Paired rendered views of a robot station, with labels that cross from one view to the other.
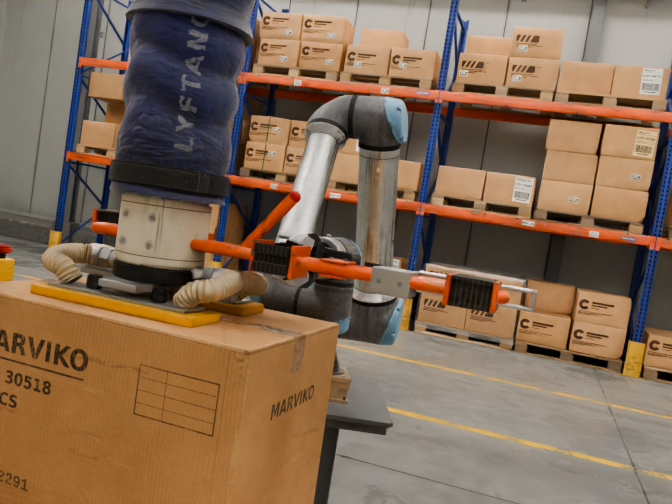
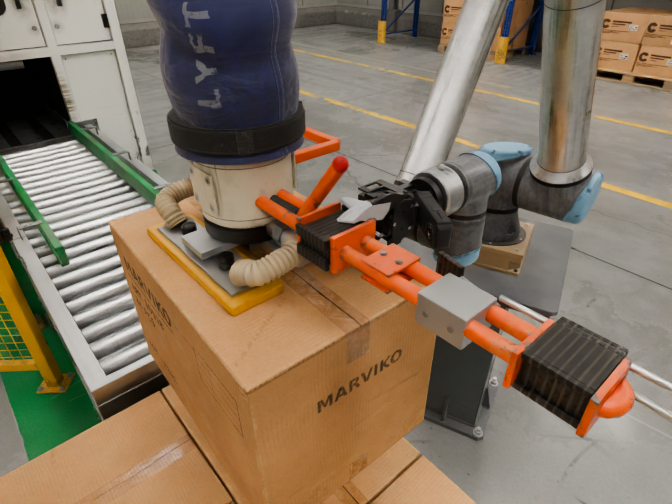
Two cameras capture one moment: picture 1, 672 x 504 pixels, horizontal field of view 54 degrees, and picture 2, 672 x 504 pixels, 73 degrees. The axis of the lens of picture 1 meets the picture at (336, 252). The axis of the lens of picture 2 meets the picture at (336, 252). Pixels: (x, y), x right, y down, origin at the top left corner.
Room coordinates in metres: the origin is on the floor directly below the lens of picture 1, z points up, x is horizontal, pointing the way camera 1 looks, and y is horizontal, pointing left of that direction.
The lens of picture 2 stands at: (0.70, -0.20, 1.55)
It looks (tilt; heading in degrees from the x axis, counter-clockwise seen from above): 33 degrees down; 31
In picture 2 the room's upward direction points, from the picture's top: straight up
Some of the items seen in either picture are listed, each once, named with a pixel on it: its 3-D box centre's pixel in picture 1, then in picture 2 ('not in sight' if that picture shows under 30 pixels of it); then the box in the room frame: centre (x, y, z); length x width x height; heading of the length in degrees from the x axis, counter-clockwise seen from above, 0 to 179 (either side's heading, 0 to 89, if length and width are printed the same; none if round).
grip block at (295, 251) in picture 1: (280, 258); (335, 235); (1.20, 0.10, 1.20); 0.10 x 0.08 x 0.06; 162
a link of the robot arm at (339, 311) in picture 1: (326, 306); (454, 231); (1.49, 0.00, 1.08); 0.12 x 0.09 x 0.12; 76
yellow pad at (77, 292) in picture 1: (125, 294); (207, 250); (1.18, 0.36, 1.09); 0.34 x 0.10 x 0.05; 72
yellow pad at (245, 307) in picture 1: (181, 288); not in sight; (1.36, 0.31, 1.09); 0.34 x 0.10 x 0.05; 72
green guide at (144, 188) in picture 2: not in sight; (121, 160); (2.11, 2.01, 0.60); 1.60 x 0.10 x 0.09; 72
